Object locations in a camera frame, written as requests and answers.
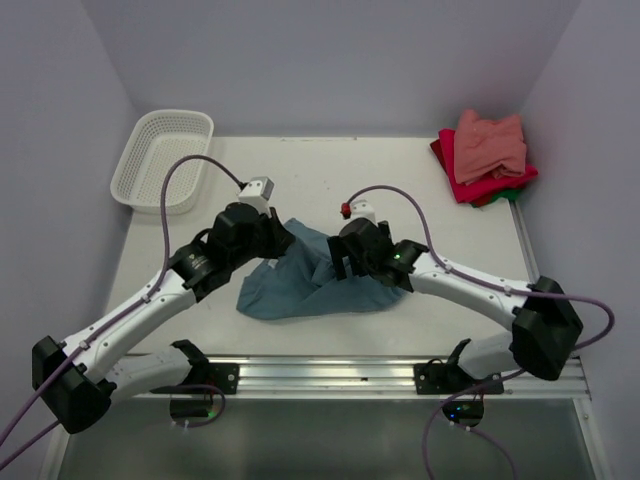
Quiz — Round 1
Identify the blue-grey t shirt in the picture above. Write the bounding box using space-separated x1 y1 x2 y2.
236 218 406 321

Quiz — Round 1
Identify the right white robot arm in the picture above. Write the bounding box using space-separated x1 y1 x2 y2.
328 218 583 393

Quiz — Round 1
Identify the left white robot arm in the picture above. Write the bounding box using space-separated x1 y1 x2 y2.
32 202 295 434

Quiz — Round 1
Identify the folded red shirt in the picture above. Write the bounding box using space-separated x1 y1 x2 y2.
430 129 538 208

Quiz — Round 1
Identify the white plastic basket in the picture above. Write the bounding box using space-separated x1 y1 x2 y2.
110 109 214 215

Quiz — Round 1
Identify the folded green shirt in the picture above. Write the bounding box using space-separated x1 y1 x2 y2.
489 189 522 204

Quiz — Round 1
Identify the folded salmon pink shirt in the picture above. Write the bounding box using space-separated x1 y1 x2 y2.
454 109 527 184

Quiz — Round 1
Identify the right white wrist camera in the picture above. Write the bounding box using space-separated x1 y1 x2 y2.
340 199 376 224

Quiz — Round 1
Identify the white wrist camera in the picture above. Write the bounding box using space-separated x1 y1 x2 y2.
237 176 275 217
340 199 376 224

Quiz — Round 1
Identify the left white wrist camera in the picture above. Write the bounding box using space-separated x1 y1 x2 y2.
237 176 275 217

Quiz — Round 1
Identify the aluminium rail frame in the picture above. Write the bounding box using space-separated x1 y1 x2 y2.
39 199 614 480

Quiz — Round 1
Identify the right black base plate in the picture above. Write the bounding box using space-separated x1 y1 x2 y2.
413 359 494 395

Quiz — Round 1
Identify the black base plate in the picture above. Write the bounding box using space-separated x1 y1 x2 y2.
151 363 240 395
413 359 494 395

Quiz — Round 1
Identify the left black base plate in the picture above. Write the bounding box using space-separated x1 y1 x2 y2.
151 363 240 395

